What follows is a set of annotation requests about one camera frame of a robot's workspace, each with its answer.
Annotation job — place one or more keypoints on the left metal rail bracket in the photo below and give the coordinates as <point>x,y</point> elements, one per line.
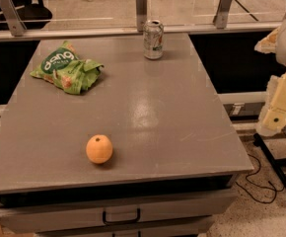
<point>15,25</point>

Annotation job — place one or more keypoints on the orange fruit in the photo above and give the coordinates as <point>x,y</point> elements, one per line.
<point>99,149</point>

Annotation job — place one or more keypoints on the silver 7up soda can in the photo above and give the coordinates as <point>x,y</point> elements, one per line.
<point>153,39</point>

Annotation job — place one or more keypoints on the black stand leg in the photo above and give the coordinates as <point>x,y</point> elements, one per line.
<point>276,164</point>

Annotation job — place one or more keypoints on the metal rail bracket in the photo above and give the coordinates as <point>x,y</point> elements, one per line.
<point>141,14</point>
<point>221,17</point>
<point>15,25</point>

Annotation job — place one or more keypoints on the grey drawer with black handle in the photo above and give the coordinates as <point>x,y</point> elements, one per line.
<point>110,212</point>

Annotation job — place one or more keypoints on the right metal rail bracket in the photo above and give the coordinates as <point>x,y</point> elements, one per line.
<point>221,17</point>

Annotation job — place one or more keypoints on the green dang chip bag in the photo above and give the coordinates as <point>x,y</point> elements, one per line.
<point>65,70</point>

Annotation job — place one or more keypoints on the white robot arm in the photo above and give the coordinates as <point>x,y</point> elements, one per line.
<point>280,53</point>

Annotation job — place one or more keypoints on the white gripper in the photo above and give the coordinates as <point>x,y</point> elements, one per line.
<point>272,121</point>

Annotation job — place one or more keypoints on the middle metal rail bracket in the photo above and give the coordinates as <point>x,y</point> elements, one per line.
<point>141,14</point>

